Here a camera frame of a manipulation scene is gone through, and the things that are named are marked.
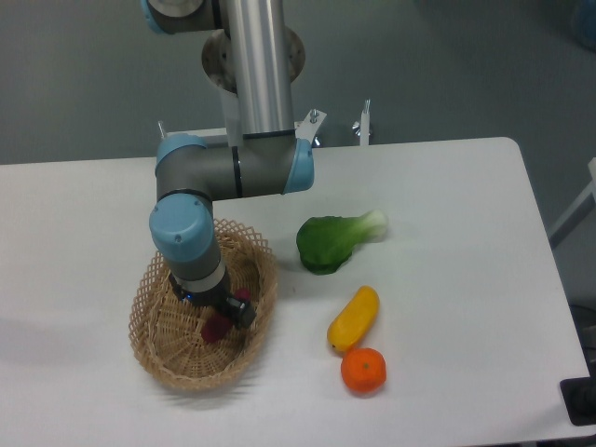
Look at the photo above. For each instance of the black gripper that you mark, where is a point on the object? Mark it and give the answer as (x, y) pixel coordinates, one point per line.
(239, 312)

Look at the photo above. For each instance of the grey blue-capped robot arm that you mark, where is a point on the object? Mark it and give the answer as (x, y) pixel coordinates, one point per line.
(254, 56)

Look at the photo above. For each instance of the oval wicker basket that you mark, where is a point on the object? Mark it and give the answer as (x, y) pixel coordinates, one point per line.
(165, 333)

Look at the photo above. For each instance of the yellow mango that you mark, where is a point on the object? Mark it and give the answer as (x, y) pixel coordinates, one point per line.
(355, 320)

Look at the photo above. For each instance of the green bok choy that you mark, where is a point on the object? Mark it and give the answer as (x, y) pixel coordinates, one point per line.
(326, 243)

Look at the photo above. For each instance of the orange tangerine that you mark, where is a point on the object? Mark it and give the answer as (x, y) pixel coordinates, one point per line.
(363, 370)

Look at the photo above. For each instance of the black box at table edge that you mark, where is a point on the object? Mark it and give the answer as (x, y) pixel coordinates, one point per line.
(579, 399)

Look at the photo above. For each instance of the white frame at right edge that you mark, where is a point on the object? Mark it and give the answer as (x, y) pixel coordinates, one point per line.
(575, 213)

